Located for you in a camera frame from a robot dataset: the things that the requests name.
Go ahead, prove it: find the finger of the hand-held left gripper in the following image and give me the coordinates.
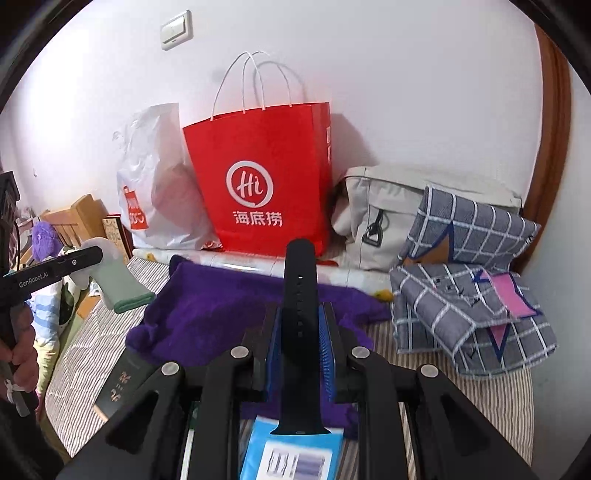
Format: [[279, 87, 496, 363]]
[[44, 246, 105, 280]]

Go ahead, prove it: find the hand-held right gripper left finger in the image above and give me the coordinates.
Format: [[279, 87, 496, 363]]
[[55, 302, 282, 480]]

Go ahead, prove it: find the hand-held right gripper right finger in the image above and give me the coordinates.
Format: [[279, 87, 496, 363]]
[[318, 302, 541, 480]]

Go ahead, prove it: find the white glove green cuff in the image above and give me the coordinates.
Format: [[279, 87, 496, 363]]
[[69, 237, 157, 315]]

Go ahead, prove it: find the black watch strap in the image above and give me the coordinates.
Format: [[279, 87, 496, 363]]
[[269, 239, 332, 437]]

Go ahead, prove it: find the person's left hand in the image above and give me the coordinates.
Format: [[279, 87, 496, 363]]
[[0, 309, 38, 403]]

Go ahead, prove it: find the light blue checked cloth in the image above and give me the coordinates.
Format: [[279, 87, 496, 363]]
[[25, 277, 79, 354]]

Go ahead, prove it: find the purple plush toy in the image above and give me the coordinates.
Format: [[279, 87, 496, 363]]
[[31, 220, 63, 259]]

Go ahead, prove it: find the wooden headboard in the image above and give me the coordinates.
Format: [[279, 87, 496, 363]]
[[41, 194, 109, 250]]

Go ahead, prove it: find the ornate red box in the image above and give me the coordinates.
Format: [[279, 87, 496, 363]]
[[102, 213, 134, 259]]

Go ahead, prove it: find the purple fleece cloth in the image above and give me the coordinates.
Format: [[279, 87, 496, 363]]
[[126, 255, 393, 439]]

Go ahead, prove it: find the white printed roll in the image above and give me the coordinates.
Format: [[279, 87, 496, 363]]
[[131, 247, 393, 301]]

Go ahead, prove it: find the blue packet white label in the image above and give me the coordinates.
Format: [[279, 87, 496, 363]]
[[238, 415, 346, 480]]

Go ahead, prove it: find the white plastic bag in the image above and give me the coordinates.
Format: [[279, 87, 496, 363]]
[[113, 102, 222, 252]]

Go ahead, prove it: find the grey checked cloth pink patch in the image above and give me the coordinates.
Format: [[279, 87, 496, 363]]
[[389, 263, 558, 380]]

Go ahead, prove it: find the black booklet gold print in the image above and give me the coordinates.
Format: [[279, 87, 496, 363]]
[[90, 351, 162, 423]]

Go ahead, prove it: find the beige canvas backpack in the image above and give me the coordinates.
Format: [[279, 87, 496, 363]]
[[331, 164, 525, 273]]

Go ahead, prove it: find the grey checked folded cloth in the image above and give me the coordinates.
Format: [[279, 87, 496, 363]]
[[399, 185, 542, 273]]

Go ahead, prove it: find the red paper bag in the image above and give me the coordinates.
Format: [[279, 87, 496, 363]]
[[183, 51, 333, 257]]

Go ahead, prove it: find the white light switch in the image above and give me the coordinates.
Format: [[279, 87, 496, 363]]
[[160, 10, 194, 51]]

